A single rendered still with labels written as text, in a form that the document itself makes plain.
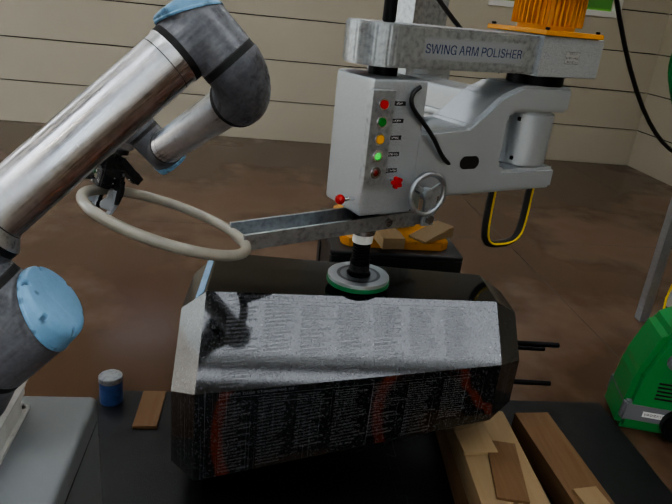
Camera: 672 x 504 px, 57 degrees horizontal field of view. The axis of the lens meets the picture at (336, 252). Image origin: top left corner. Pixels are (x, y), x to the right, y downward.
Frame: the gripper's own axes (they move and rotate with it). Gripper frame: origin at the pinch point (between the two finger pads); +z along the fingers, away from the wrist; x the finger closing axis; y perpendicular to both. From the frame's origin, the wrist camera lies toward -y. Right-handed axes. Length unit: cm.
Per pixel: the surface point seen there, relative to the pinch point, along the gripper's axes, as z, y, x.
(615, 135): -161, -805, 50
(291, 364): 27, -35, 59
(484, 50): -85, -60, 70
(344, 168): -36, -44, 47
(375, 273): -5, -66, 63
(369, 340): 13, -53, 74
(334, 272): -1, -58, 52
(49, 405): 30, 40, 41
